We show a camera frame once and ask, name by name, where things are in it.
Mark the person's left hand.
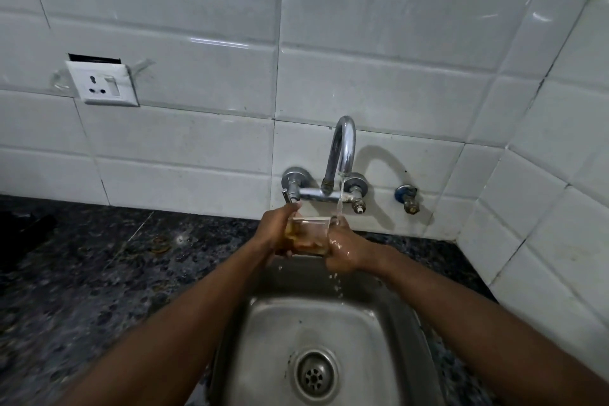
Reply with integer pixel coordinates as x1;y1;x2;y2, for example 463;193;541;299
252;201;303;265

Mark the small wall tap blue handle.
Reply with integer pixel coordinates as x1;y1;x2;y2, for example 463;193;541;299
394;185;421;215

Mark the person's right hand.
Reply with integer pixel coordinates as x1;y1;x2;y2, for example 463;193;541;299
325;215;380;275

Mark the person's left forearm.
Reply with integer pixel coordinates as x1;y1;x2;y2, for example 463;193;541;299
54;239;269;406

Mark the person's right forearm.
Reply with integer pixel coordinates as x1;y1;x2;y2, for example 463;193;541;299
371;245;609;406

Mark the chrome wall-mounted sink faucet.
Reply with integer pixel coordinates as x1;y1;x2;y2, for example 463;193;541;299
281;116;369;215

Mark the round sink drain strainer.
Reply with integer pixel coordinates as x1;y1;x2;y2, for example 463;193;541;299
290;349;340;404

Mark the stainless steel sink basin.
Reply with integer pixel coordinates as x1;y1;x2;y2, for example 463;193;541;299
208;256;448;406

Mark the white wall socket with switch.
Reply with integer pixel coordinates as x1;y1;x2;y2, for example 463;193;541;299
65;60;140;108

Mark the clear drinking glass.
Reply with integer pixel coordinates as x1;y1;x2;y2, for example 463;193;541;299
285;215;333;257

